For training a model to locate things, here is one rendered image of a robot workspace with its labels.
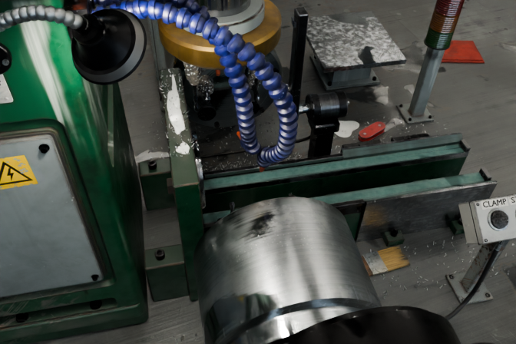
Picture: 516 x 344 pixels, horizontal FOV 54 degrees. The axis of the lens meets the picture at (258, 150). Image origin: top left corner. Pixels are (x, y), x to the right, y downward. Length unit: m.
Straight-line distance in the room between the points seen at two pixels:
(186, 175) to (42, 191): 0.20
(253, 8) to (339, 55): 0.74
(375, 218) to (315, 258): 0.44
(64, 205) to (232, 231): 0.23
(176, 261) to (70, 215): 0.27
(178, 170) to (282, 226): 0.20
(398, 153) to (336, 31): 0.51
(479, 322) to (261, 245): 0.57
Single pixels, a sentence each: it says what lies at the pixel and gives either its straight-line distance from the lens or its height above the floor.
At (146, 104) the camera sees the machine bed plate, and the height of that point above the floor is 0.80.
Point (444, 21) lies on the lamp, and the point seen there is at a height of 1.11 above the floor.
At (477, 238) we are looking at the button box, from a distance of 0.90.
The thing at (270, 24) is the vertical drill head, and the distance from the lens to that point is 0.74.
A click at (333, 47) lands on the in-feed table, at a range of 1.47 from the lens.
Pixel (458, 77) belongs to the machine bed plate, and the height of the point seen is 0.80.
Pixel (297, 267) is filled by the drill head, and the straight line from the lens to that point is 0.65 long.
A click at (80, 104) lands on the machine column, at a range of 0.61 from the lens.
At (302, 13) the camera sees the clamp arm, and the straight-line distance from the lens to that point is 0.94.
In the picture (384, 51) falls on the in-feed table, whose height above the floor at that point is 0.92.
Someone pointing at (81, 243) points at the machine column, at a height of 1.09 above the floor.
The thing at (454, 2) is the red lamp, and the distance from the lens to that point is 1.27.
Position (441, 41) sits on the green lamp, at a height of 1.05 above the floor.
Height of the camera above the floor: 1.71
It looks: 45 degrees down
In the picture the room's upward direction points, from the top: 2 degrees clockwise
